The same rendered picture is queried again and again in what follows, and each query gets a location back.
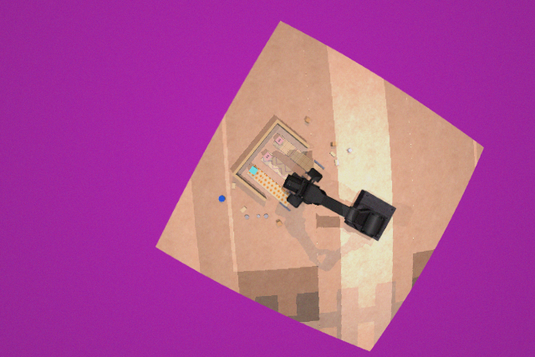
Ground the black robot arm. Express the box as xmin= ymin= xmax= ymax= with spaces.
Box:
xmin=283 ymin=172 xmax=387 ymax=237

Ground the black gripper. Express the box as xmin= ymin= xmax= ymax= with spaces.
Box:
xmin=287 ymin=168 xmax=323 ymax=208

